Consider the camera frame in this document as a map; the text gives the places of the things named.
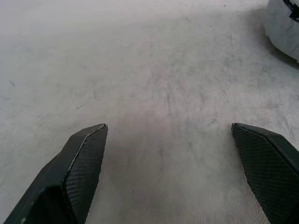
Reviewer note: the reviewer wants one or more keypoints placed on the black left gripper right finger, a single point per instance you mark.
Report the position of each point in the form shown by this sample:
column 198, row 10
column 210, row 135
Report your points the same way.
column 273, row 168

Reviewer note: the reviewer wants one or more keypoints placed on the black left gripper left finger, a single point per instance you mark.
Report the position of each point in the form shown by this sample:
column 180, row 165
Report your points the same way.
column 70, row 182

